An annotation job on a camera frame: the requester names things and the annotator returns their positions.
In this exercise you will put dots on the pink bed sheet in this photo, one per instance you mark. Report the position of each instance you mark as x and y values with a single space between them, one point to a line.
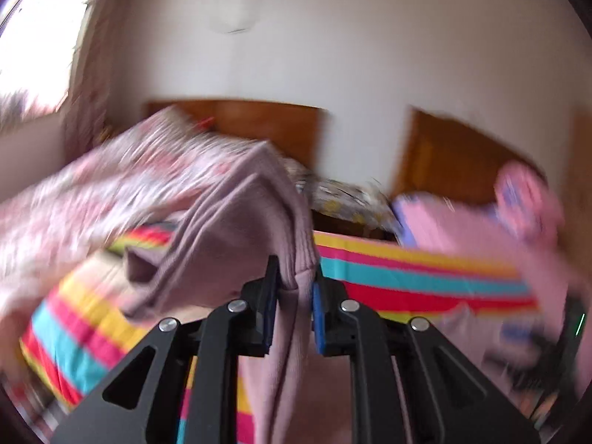
438 226

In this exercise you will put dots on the mauve sweatpants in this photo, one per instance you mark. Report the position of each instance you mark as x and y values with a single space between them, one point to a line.
224 241

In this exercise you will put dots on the floral patterned quilt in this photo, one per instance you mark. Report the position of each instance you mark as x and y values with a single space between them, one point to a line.
156 167

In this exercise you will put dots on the left bed wooden headboard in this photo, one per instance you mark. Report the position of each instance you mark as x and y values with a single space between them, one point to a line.
296 130

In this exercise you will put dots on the window with bars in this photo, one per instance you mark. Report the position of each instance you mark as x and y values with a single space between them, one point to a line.
38 43

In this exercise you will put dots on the floral red curtain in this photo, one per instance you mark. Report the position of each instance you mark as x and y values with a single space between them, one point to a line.
85 108

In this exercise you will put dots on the rolled pink floral quilt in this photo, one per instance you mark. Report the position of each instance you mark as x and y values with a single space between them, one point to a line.
527 207

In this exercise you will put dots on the nightstand with floral cover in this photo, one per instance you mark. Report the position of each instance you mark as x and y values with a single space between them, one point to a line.
338 207

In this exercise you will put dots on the rainbow striped blanket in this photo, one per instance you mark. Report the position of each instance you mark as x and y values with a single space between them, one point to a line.
78 334

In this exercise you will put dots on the right bed wooden headboard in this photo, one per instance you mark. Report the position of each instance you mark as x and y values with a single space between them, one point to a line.
450 159

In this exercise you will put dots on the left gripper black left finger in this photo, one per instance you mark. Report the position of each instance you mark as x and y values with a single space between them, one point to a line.
179 384

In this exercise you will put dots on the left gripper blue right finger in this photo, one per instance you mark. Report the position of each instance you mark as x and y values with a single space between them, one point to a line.
405 381

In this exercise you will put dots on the bed wooden headboard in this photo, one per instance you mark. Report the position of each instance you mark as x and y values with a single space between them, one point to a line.
450 159
296 130

